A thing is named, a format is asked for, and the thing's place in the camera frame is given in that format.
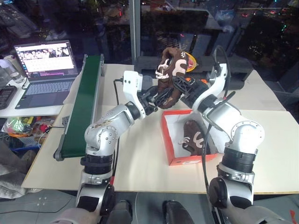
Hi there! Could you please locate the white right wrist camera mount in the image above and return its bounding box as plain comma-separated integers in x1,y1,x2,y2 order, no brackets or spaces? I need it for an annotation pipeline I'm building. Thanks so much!
192,63,231,111

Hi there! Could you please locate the grey cloth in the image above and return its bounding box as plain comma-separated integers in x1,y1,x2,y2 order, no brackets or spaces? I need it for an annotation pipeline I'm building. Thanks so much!
0,139,43,199

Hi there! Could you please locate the black keypad device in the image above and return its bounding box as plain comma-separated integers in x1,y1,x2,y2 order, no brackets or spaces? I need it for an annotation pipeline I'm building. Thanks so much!
0,85,18,110

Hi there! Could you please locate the white side table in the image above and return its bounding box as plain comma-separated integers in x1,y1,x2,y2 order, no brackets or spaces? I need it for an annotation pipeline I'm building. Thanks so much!
0,74,78,119

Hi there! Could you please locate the grey floor platform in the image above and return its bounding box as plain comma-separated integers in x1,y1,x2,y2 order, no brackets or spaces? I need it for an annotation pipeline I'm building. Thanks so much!
0,189,79,213

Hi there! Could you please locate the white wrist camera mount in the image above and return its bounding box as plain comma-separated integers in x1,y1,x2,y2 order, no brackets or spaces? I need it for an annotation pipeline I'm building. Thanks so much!
122,70,153,117
192,63,231,111

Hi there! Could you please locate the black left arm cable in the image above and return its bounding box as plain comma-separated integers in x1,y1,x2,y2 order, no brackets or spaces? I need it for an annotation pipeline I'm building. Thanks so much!
111,78,125,176

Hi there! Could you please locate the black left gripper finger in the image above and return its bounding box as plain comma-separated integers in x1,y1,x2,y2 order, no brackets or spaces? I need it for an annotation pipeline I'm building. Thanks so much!
146,85,166,97
154,89,178,109

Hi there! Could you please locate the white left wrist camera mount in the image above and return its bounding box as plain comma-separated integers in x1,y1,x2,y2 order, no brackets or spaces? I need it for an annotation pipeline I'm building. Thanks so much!
122,70,153,117

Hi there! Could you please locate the orange cardboard shoebox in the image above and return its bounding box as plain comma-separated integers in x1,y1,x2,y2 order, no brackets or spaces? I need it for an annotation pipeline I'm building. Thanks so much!
160,109,225,167

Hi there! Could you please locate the crate of colourful clutter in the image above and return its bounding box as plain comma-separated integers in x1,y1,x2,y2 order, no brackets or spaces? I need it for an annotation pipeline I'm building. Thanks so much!
0,115,59,150

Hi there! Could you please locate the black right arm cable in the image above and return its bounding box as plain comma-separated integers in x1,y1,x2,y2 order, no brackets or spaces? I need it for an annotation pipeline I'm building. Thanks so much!
201,45,236,207

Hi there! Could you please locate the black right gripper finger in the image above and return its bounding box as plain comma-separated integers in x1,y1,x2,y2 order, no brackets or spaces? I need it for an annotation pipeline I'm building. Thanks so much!
171,75,196,95
179,92,196,107

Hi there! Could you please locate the yellow and red round object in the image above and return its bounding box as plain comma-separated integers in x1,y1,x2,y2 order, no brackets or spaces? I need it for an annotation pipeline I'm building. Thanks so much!
185,52,199,73

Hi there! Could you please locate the green conveyor belt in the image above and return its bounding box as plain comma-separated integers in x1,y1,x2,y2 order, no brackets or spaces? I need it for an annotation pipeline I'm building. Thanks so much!
53,54,105,162

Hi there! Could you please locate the brown shoe with white laces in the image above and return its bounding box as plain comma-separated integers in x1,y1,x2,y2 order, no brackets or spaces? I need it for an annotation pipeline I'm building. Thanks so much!
178,119,211,156
155,47,189,109

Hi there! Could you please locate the grey metal pillar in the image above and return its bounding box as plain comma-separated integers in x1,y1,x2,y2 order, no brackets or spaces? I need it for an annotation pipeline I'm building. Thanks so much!
129,0,142,65

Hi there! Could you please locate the clear plastic bottle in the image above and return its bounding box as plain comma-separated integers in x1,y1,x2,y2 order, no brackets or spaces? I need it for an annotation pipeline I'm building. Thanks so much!
0,55,26,84

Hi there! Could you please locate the grey open laptop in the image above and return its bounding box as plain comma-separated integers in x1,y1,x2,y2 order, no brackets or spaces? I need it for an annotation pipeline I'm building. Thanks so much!
13,40,79,110

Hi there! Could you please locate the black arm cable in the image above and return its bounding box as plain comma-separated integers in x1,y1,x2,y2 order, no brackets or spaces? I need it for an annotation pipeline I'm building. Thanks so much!
201,45,236,207
111,78,125,176

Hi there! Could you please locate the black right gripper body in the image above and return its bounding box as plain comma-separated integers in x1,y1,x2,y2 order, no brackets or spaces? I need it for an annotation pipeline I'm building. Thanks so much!
185,78,211,106

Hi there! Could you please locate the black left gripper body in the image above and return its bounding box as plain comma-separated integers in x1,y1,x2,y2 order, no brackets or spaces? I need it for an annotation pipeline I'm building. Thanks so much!
139,89,160,113

